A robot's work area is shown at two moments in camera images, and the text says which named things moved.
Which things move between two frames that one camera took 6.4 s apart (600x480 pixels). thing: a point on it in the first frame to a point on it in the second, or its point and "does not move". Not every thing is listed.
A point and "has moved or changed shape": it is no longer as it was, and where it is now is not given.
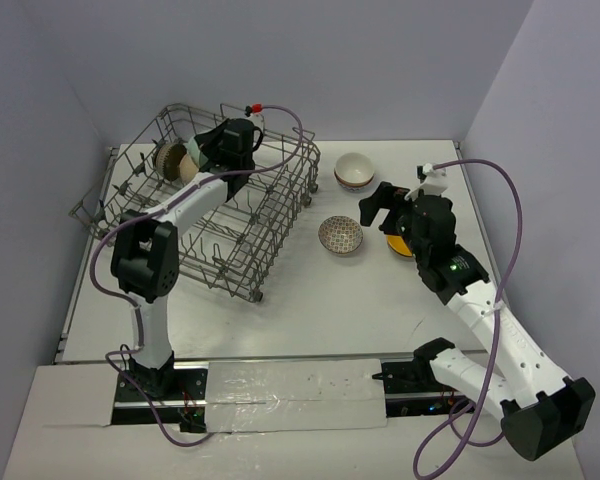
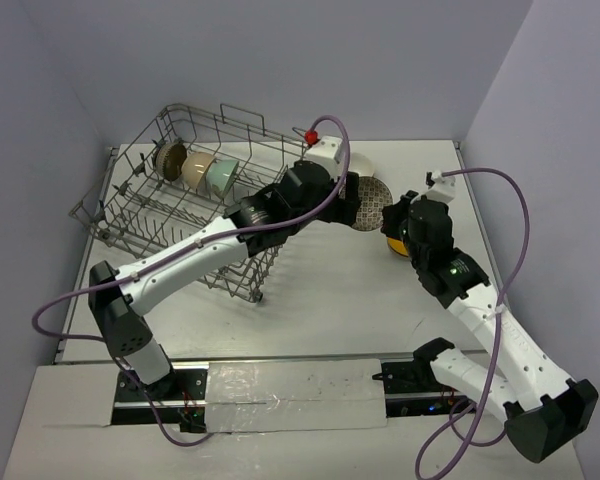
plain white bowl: x=187 y=168 does not move
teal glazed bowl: x=195 y=152 has moved or changed shape
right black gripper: x=387 y=196 does not move
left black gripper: x=212 y=148 to x=348 y=198
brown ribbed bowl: x=167 y=157 does not move
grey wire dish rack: x=208 y=185 does not move
